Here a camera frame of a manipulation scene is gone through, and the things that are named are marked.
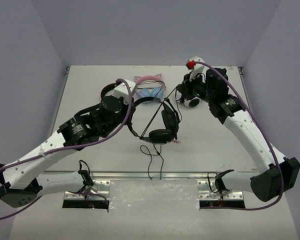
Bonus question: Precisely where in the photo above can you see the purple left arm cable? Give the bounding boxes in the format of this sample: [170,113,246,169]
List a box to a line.
[0,78,136,221]

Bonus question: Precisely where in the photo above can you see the red black headphones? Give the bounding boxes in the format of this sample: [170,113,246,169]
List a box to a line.
[100,83,117,99]

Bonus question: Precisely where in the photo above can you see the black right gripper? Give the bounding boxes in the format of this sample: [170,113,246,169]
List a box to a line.
[177,70,215,104]

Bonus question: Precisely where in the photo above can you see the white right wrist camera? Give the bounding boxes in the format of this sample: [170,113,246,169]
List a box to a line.
[186,55,205,82]

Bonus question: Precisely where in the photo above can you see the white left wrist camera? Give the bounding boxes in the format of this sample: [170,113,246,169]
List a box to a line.
[113,78,137,104]

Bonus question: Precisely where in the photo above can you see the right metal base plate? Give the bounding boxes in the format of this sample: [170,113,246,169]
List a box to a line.
[196,179,245,201]

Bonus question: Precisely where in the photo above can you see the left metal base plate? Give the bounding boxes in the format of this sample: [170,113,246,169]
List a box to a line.
[63,179,111,201]

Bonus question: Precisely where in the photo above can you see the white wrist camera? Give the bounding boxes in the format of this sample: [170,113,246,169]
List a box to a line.
[113,78,137,104]
[186,55,205,82]

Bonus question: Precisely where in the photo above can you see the white black striped headphones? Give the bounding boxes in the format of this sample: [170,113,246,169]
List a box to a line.
[175,90,201,108]

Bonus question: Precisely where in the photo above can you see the black headset with microphone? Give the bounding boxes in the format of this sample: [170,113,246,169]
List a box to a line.
[126,97,181,145]

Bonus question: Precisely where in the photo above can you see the blue pink cat-ear headphones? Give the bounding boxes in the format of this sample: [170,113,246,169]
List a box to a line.
[134,73,166,100]

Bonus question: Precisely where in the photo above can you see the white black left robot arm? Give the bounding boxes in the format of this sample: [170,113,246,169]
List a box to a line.
[0,95,132,208]

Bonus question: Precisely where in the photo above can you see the metal base plate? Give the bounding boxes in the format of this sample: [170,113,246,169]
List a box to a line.
[196,179,245,201]
[63,179,111,201]

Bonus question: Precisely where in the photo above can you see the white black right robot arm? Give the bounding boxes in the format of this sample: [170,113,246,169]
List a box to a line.
[176,68,300,202]

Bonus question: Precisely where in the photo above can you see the aluminium table edge rail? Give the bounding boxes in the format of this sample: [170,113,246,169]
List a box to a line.
[43,170,262,180]

